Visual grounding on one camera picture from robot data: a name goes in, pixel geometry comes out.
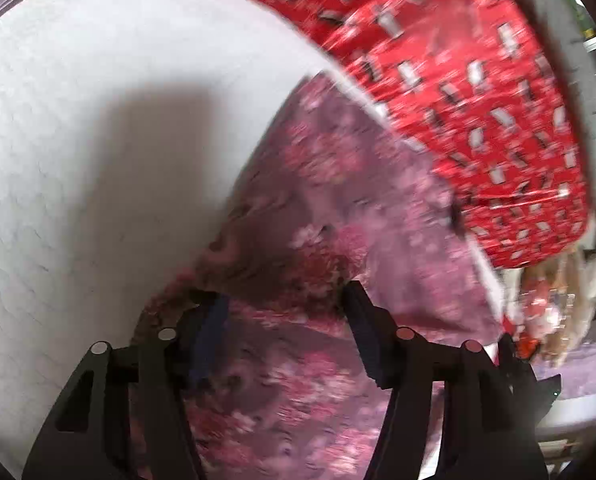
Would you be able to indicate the white textured bed sheet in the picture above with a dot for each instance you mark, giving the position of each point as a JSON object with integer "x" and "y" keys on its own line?
{"x": 103, "y": 160}

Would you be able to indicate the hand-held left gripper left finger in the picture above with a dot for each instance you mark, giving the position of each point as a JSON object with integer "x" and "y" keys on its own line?
{"x": 212, "y": 332}

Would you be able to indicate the red patterned cloth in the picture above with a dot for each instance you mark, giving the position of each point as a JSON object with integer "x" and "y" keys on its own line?
{"x": 458, "y": 85}

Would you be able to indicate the purple blanket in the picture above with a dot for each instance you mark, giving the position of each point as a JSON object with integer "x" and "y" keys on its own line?
{"x": 585, "y": 360}

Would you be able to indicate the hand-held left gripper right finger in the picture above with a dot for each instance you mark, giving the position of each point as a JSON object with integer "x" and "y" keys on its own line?
{"x": 369, "y": 342}

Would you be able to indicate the cream and red clothes pile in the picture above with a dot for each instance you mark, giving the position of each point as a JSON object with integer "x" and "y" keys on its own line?
{"x": 558, "y": 300}

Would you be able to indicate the pink floral cloth garment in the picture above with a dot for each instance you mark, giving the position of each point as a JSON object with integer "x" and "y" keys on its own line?
{"x": 328, "y": 200}

